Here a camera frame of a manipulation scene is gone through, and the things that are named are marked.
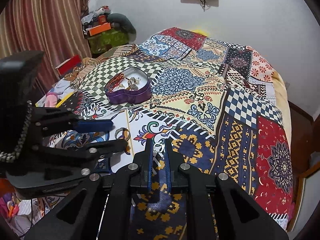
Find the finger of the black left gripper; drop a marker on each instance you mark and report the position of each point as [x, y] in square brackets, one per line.
[50, 121]
[89, 151]

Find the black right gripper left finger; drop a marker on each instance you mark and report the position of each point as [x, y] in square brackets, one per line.
[119, 188]

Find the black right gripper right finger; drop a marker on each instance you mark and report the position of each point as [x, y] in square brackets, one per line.
[189, 180]

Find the pink cloth item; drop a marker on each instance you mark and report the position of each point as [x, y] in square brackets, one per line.
[51, 100]

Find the red white box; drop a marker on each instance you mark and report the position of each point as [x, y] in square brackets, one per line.
[68, 65]

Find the striped brown orange blanket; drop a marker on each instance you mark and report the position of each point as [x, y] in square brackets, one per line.
[88, 64]

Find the striped red brown curtain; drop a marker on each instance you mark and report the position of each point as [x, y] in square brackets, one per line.
[52, 26]

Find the purple heart-shaped tin box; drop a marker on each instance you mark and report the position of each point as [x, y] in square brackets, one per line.
[129, 86]

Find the colourful patchwork bedspread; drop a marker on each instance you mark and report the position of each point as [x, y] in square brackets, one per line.
[222, 104]

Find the green patterned covered stand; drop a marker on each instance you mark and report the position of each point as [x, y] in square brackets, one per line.
[106, 40]

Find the orange box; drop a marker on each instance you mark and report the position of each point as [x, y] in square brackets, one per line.
[99, 29]

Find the dark grey plush pillow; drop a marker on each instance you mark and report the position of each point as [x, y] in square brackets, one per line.
[121, 22]

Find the yellow plush toy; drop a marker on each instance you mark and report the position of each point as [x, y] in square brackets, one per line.
[200, 32]

